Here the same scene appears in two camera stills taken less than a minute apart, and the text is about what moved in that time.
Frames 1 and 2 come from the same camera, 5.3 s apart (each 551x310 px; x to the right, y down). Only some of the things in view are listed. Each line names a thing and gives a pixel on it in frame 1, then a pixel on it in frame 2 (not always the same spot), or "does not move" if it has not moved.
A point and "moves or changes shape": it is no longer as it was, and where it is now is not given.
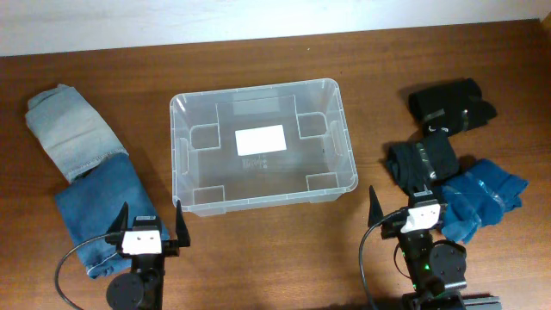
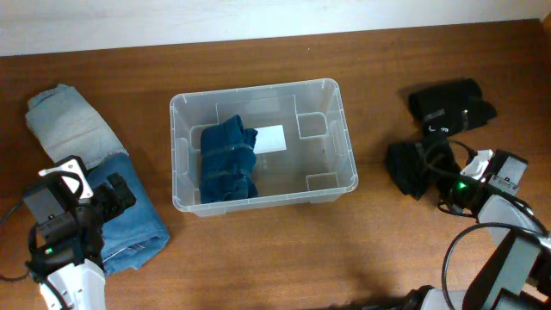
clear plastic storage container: [257, 147] does not move
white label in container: [260, 140] does not move
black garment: [452, 107] does not move
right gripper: [394, 226] -> [455, 208]
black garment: [424, 160] does not move
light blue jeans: [70, 130] does not move
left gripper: [173, 246] -> [116, 202]
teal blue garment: [478, 196] moves or changes shape
